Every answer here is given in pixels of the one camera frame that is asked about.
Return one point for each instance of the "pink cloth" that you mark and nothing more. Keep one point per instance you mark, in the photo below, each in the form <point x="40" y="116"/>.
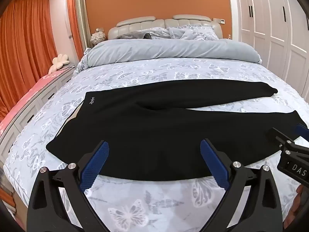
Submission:
<point x="29" y="91"/>

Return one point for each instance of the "beige curtain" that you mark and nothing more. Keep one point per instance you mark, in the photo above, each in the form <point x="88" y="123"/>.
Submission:
<point x="83" y="14"/>

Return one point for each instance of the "white wardrobe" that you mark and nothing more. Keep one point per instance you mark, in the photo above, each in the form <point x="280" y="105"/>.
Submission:
<point x="272" y="24"/>

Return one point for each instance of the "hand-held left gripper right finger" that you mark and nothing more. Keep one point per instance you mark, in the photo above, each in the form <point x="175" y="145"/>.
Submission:
<point x="213" y="160"/>

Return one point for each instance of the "person's right hand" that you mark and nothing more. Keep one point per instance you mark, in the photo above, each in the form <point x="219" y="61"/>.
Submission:
<point x="298" y="205"/>

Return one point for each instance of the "white flower cushion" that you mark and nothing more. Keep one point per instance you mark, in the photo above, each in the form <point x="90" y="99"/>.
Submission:
<point x="59" y="62"/>

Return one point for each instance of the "grey duvet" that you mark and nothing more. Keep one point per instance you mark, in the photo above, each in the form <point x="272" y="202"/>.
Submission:
<point x="164" y="49"/>

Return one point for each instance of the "black pants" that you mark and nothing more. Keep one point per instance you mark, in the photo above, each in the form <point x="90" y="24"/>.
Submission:
<point x="154" y="130"/>

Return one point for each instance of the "wide orange curtain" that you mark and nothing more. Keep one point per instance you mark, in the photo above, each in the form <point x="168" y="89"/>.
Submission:
<point x="24" y="48"/>

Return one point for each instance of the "narrow orange curtain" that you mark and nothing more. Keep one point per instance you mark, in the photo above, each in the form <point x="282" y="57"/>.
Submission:
<point x="73" y="17"/>

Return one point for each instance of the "pile of grey pillows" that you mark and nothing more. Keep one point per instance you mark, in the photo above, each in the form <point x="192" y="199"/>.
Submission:
<point x="144" y="23"/>

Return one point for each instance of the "white wall switch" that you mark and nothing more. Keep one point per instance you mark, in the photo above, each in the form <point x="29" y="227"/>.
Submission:
<point x="219" y="21"/>

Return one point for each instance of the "white bedside ornament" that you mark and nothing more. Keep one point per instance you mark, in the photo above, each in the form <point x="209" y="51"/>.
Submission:
<point x="98" y="36"/>

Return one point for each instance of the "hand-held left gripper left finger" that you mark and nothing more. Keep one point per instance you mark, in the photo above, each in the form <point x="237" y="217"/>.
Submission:
<point x="96" y="159"/>

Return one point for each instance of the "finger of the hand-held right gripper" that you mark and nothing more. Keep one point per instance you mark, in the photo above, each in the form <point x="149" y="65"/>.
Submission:
<point x="301" y="128"/>
<point x="277" y="137"/>

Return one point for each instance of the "dark grey cloth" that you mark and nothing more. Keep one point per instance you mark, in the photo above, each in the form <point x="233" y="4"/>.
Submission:
<point x="134" y="35"/>

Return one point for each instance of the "white drawer cabinet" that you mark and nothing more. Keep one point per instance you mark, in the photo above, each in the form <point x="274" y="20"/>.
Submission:
<point x="29" y="111"/>

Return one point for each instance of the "bed with butterfly sheet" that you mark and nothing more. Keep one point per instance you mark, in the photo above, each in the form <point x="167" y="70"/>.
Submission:
<point x="149" y="198"/>

